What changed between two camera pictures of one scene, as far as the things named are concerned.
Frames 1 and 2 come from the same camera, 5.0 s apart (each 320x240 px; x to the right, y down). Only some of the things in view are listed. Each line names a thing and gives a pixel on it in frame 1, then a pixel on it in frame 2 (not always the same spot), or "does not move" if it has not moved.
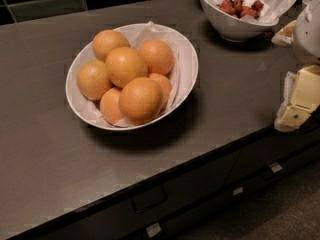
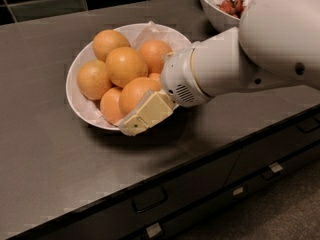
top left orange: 107,40 does not move
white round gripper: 307,34 → 177,73
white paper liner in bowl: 139,34 does not move
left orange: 93,79 does not move
